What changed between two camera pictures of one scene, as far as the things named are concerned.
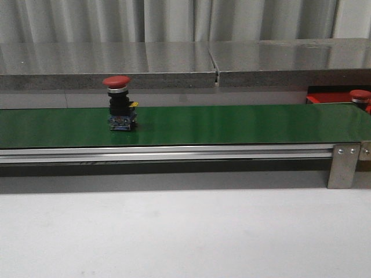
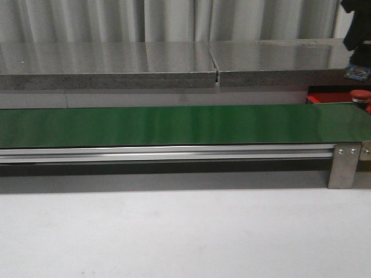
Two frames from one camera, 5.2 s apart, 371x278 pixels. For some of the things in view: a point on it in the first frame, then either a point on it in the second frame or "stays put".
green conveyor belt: x=188 y=125 stays put
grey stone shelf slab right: x=339 y=62 stays put
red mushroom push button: x=122 y=114 → x=358 y=73
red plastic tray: x=320 y=94 stays put
